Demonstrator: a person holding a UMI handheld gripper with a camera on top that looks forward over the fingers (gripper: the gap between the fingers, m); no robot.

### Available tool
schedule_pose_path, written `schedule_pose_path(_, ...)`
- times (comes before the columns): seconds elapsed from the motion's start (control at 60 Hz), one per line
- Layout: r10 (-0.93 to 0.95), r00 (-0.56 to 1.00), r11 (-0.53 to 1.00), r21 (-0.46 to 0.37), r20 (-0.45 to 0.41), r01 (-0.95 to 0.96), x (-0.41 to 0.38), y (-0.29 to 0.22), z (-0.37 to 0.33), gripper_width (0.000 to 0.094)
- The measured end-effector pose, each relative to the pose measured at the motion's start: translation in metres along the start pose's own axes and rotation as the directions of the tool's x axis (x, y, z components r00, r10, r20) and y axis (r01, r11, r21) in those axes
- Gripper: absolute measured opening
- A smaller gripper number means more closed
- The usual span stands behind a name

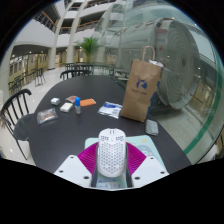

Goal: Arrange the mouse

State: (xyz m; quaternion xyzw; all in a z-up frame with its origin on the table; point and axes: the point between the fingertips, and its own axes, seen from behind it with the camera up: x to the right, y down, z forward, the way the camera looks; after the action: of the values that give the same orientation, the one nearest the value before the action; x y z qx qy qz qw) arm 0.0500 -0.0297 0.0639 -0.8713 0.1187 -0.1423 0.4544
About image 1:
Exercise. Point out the clear plastic packet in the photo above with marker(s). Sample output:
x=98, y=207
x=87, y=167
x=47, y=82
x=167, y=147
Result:
x=47, y=116

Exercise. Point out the small white box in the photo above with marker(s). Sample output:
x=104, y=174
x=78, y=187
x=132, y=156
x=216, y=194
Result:
x=55, y=101

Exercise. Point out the group of dark chairs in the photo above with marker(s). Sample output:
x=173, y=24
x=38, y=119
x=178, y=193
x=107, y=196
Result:
x=36, y=75

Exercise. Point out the grey soft pouch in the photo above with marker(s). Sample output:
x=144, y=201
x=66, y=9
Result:
x=152, y=127

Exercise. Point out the white perforated computer mouse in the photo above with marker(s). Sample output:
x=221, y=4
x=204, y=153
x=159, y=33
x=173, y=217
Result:
x=111, y=153

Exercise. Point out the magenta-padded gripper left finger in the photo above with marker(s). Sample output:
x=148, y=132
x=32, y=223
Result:
x=75, y=170

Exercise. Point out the black spindle-back chair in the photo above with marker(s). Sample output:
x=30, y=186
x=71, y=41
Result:
x=21, y=128

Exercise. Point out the brown flat packet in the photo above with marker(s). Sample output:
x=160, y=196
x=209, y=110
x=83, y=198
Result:
x=71, y=99

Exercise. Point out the large grey cylindrical exhibit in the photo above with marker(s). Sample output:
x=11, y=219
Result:
x=173, y=60

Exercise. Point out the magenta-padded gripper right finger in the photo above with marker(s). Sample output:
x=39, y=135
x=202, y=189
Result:
x=150, y=170

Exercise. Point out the potted green palm plant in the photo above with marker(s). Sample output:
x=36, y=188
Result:
x=89, y=45

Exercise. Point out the orange flat card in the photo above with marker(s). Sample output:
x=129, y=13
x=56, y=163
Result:
x=88, y=102

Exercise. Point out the white rectangular box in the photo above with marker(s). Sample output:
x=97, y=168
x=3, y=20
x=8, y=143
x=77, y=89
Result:
x=66, y=107

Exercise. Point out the group of black chairs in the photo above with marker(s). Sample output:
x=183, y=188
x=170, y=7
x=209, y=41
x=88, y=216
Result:
x=80, y=65

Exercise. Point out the small blue-capped bottle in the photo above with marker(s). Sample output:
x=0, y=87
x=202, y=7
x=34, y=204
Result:
x=78, y=108

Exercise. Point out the white and blue packet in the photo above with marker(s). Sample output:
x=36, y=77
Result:
x=110, y=109

